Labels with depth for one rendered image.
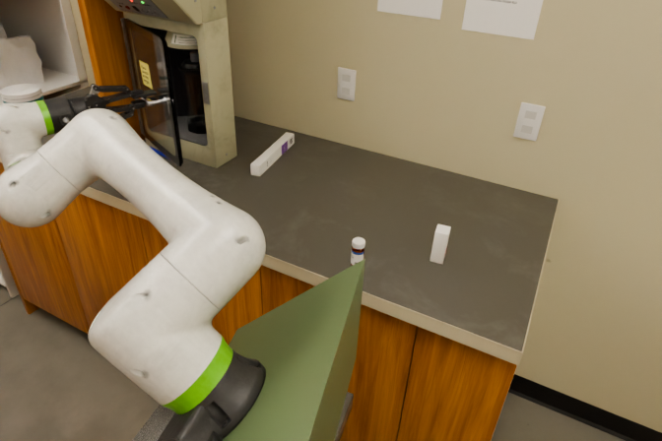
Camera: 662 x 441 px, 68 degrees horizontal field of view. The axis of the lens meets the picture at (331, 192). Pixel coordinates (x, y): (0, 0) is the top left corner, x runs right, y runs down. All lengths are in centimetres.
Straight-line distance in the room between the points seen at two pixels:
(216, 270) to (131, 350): 15
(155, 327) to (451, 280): 75
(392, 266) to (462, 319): 22
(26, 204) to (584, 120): 143
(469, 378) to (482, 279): 24
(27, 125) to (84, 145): 46
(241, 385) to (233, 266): 18
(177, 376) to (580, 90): 130
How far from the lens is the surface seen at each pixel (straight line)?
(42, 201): 104
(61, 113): 149
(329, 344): 73
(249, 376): 80
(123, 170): 93
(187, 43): 162
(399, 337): 126
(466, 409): 136
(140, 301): 74
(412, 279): 123
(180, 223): 79
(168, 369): 76
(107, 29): 178
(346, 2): 174
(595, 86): 160
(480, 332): 114
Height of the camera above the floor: 173
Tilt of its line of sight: 31 degrees down
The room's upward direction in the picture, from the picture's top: 2 degrees clockwise
